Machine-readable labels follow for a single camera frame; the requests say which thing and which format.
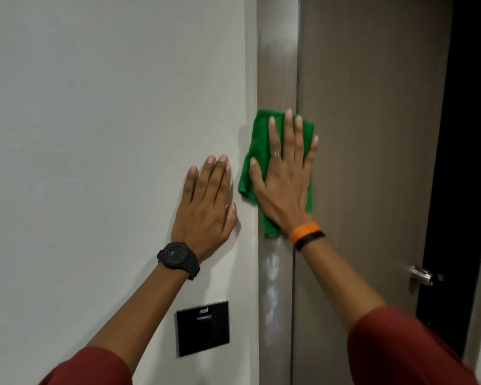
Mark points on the person's left hand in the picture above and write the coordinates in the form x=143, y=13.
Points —
x=202, y=218

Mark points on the person's right hand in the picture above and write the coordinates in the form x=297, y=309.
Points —
x=282, y=184

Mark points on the person's left middle finger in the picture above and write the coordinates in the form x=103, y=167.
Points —
x=205, y=174

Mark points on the person's right little finger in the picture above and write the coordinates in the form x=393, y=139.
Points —
x=310, y=152

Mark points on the person's right thumb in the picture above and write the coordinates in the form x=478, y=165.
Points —
x=256, y=176

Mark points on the person's left thumb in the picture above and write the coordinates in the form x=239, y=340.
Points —
x=230, y=217

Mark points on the person's right middle finger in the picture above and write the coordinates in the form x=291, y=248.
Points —
x=288, y=134

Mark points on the green microfiber cloth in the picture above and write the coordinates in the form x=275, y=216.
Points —
x=258, y=136

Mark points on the person's left forearm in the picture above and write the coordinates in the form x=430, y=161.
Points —
x=144, y=304

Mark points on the person's right forearm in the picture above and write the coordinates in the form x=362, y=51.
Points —
x=368, y=312

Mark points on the brown wooden door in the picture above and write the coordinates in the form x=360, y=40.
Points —
x=368, y=164

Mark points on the black wrist watch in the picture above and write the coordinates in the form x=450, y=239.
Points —
x=178, y=258

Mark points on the orange wristband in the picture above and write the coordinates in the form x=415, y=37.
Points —
x=303, y=230

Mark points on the black wristband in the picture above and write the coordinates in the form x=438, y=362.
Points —
x=309, y=239

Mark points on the brown door frame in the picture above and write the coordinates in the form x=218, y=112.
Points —
x=275, y=68

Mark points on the black wall switch panel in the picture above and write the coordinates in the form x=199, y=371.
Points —
x=202, y=328

